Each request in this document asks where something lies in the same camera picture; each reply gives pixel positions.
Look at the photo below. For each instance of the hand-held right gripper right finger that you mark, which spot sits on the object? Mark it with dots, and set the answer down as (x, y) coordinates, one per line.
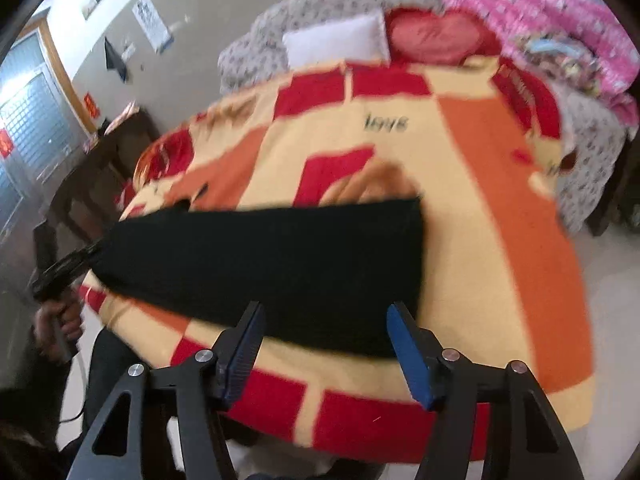
(412, 355)

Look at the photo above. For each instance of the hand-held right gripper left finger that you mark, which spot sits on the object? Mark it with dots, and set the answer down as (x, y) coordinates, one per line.
(242, 355)

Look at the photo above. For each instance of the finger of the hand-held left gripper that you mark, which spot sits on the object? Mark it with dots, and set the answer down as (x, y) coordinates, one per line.
(92, 251)

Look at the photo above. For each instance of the black pants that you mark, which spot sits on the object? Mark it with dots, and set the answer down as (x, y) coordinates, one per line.
(280, 270)

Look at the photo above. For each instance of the person's left hand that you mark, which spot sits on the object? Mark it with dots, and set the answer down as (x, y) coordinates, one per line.
(47, 325)

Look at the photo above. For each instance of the dark wooden table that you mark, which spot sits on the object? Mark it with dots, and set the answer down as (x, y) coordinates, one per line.
(95, 175)

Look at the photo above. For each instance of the glass panel door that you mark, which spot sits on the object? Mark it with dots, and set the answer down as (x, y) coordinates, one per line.
(35, 125)

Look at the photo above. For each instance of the pink cloth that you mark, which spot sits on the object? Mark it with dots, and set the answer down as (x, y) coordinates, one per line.
(124, 116)

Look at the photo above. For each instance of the red door sticker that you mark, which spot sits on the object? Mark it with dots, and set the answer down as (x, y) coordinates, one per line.
(91, 105)

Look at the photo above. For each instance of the orange red printed blanket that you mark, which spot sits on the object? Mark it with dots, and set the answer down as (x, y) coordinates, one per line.
(475, 210)

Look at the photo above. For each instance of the black hanging cloth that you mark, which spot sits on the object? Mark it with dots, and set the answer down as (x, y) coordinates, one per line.
(116, 60)

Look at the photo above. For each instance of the eye chart poster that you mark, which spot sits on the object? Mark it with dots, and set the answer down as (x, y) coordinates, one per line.
(152, 22)

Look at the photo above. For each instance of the red heart cushion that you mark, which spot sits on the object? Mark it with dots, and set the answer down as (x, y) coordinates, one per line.
(435, 35)

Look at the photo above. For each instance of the white pillow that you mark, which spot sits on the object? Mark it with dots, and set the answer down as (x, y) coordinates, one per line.
(337, 40)

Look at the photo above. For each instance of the pile of colourful clothes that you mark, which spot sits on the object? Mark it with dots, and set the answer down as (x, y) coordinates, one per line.
(565, 62)

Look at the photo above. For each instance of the grey floral sofa cover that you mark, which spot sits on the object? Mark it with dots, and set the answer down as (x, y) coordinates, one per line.
(320, 5)

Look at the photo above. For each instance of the pink printed blanket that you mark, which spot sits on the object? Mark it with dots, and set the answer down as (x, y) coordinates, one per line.
(560, 15)

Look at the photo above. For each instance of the white wall switch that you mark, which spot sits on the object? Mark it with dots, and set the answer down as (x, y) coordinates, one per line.
(128, 51)

